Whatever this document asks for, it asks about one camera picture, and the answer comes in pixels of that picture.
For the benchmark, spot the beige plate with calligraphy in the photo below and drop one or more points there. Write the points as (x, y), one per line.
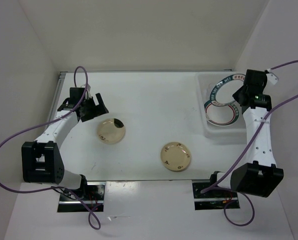
(175, 156)

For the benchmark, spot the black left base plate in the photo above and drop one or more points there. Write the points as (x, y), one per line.
(92, 197)

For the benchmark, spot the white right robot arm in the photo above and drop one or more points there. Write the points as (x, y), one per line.
(258, 175)

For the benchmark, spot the aluminium table edge rail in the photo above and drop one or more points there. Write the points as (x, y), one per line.
(47, 125)

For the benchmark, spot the white plate green red rim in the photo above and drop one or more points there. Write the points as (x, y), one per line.
(221, 116)

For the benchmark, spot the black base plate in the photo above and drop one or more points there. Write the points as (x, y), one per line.
(92, 197)
(213, 199)

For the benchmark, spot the white plate teal lettered rim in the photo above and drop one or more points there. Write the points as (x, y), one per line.
(222, 92)

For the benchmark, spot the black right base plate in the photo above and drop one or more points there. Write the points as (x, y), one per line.
(213, 199)

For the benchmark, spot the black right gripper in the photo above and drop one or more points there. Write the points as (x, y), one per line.
(236, 95)

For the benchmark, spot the translucent plastic bin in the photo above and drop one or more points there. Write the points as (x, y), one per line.
(235, 133)

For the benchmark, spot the beige plate with black patch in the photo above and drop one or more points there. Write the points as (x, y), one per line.
(111, 131)

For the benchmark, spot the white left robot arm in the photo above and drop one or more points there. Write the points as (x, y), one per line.
(71, 180)

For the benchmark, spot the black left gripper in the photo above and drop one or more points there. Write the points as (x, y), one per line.
(98, 110)

